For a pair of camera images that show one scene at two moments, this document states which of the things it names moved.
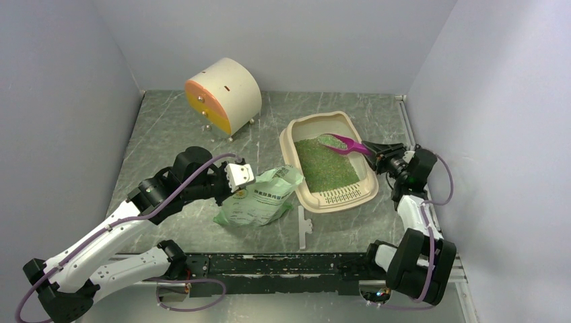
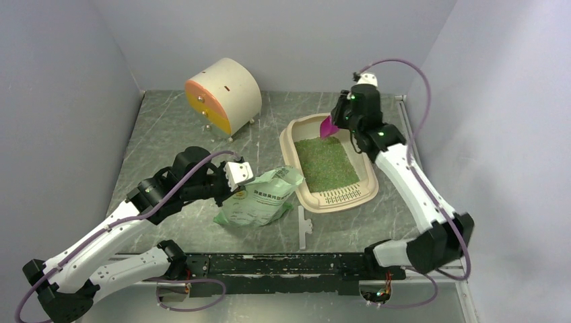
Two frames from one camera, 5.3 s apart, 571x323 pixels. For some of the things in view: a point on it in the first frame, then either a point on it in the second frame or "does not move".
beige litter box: [335, 178] does not move
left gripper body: [217, 184] does not move
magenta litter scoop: [353, 146] to [328, 128]
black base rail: [274, 274] does not move
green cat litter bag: [271, 194] does not move
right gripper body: [398, 166] to [343, 118]
